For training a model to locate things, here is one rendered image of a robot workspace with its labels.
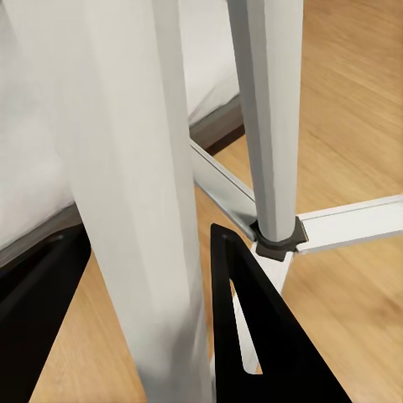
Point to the bed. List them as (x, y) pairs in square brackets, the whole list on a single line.
[(35, 196)]

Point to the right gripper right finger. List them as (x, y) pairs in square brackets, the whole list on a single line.
[(293, 370)]

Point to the camera tripod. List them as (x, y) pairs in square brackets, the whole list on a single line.
[(109, 76)]

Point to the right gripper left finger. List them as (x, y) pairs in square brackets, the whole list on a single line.
[(36, 290)]

